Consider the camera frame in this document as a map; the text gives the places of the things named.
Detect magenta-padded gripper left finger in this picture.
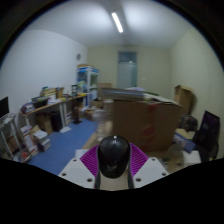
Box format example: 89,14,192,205
57,143,103,190

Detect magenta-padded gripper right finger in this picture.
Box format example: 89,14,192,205
126,142,170,189

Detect black computer mouse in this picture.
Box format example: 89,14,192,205
96,134,132,179

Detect large brown cardboard box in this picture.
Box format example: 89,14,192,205
111,88,184,153

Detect black bin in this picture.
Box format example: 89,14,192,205
49,111,64,132

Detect clear glass vase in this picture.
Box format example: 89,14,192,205
91,108,114,141

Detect black floor stand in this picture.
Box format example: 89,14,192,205
71,84,84,125

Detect white shelf unit with books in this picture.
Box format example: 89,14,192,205
0,113,53,163

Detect open cardboard box on floor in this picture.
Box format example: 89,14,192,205
83,107,98,121

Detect black office chair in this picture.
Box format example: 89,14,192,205
192,110,221,162

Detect cluttered wooden side desk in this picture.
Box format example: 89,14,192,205
19,86,89,134

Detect tall cardboard box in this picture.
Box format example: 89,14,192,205
173,84,194,116

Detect blue glass display cabinet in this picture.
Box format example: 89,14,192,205
76,65,100,108

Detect black monitor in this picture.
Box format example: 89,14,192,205
0,96,10,118

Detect frosted glass door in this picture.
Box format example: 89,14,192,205
117,50,138,90

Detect ceiling tube light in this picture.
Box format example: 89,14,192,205
110,12,124,34

